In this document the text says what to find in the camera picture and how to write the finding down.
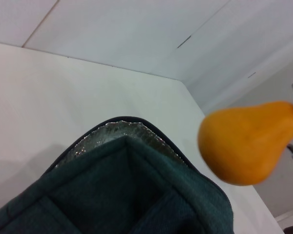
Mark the orange yellow pear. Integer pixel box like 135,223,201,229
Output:
197,101,293,187

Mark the teal fabric lunch bag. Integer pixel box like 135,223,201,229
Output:
0,116,235,234

